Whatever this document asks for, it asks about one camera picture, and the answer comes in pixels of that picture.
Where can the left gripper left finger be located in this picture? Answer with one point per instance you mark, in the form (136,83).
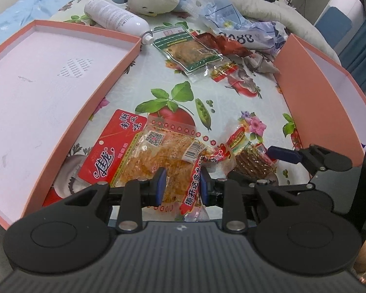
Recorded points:
(137,194)

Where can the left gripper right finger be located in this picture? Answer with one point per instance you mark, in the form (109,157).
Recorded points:
(226,194)

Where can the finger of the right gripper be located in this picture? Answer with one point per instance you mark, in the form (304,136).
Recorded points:
(313,159)

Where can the brown spicy strip snack packet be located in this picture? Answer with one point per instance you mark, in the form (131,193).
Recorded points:
(235,154)

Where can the large red orange snack bag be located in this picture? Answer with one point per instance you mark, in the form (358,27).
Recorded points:
(133,146)

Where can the grey triangular snack packet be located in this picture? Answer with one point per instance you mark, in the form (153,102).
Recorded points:
(258,63)

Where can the green tofu snack packet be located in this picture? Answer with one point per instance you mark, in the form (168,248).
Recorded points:
(193,57)

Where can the red snack wrapper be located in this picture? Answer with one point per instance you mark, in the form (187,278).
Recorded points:
(224,45)

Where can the pink box right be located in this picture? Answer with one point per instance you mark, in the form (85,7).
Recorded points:
(326,103)

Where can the floral fruit print tablecloth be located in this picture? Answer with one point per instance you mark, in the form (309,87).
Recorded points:
(213,109)

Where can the clear red snack packet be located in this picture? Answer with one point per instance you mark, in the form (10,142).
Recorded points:
(227,69)

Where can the blue chair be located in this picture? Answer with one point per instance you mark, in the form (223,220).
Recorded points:
(333,25)

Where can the crumpled blue white plastic bag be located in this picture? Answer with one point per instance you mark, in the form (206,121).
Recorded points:
(223,18)

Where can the white spray bottle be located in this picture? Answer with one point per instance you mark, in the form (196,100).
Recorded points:
(114,18)

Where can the light blue bedsheet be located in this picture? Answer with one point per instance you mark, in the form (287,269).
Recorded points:
(23,12)

